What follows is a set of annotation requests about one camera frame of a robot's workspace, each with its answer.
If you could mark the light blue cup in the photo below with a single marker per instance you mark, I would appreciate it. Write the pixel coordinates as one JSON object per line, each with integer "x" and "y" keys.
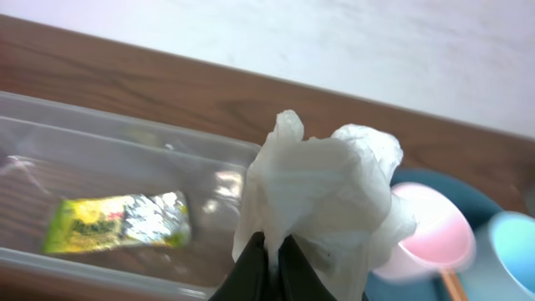
{"x": 503, "y": 268}

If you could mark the dark blue plate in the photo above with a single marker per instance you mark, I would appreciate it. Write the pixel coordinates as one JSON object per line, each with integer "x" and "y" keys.
{"x": 474, "y": 205}

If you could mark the white napkin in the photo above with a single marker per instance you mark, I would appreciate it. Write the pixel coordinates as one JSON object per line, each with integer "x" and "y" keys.
{"x": 332, "y": 195}

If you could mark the clear plastic bin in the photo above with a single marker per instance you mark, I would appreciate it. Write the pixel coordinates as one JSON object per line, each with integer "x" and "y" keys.
{"x": 52, "y": 151}

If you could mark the yellow foil snack wrapper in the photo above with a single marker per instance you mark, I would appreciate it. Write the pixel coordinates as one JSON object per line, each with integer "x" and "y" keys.
{"x": 106, "y": 223}

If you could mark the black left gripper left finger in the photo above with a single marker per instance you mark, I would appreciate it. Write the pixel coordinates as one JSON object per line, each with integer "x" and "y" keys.
{"x": 249, "y": 275}

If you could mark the pink cup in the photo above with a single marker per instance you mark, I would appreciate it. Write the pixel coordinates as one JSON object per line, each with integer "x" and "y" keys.
{"x": 443, "y": 239}

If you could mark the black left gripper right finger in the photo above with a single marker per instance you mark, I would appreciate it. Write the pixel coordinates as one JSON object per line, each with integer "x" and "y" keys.
{"x": 297, "y": 279}

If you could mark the wooden chopstick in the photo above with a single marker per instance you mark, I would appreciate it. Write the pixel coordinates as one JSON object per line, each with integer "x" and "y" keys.
{"x": 459, "y": 285}
{"x": 450, "y": 286}

